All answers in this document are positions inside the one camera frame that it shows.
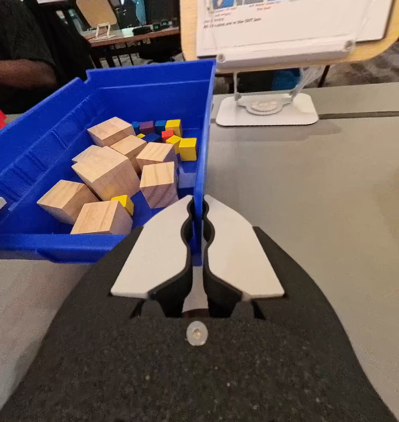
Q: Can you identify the blue plastic bin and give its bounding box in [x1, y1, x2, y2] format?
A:
[0, 59, 217, 266]

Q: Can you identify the wooden sign board on stand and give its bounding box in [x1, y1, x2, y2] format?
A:
[180, 0, 399, 127]

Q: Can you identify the small wooden board stand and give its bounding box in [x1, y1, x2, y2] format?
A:
[75, 0, 118, 41]

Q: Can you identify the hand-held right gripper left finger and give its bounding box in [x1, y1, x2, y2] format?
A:
[110, 195, 195, 300]

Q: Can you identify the wooden office desk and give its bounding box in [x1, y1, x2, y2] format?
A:
[87, 27, 181, 68]

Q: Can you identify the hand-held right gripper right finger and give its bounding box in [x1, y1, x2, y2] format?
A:
[202, 195, 285, 302]

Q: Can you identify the pile of wooden cubes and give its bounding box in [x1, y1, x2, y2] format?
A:
[37, 117, 198, 235]

